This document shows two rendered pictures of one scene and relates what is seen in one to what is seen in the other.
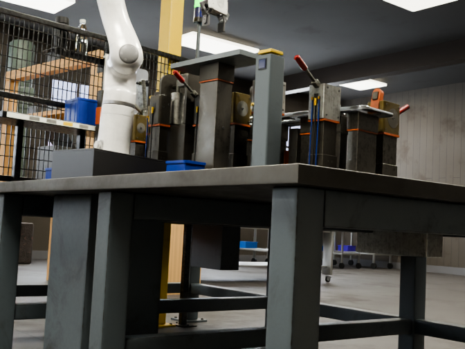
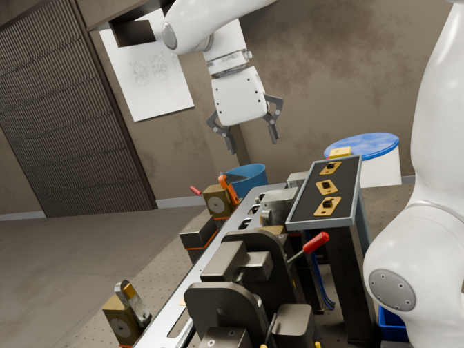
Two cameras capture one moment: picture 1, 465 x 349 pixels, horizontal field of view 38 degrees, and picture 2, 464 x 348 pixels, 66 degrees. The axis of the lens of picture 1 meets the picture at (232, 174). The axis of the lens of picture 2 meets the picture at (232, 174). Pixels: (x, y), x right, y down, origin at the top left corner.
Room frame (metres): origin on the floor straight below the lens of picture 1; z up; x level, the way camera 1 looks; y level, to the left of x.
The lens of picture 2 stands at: (2.88, 0.78, 1.52)
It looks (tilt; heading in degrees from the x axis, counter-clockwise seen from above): 17 degrees down; 251
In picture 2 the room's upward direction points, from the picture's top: 18 degrees counter-clockwise
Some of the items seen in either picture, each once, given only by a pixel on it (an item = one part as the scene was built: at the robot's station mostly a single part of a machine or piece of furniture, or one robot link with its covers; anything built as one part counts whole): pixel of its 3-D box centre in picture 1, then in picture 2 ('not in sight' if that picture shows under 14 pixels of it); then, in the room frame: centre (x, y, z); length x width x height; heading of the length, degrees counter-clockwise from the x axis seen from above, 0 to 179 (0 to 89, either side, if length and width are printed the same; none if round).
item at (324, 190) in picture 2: not in sight; (326, 185); (2.42, 0.08, 1.17); 0.08 x 0.04 x 0.01; 65
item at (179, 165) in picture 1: (185, 174); (401, 325); (2.35, 0.16, 0.75); 0.11 x 0.10 x 0.09; 44
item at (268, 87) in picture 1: (267, 122); (354, 218); (2.22, -0.11, 0.92); 0.08 x 0.08 x 0.44; 44
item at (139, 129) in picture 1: (133, 154); not in sight; (3.02, 0.44, 0.87); 0.10 x 0.07 x 0.35; 134
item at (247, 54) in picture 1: (217, 63); (329, 186); (2.41, 0.07, 1.16); 0.37 x 0.14 x 0.02; 44
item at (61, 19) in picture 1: (61, 34); not in sight; (3.46, 0.92, 1.52); 0.07 x 0.07 x 0.18
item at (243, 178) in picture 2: not in sight; (246, 197); (1.80, -2.19, 0.29); 0.50 x 0.46 x 0.58; 126
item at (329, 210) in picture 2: not in sight; (327, 204); (2.48, 0.16, 1.17); 0.08 x 0.04 x 0.01; 33
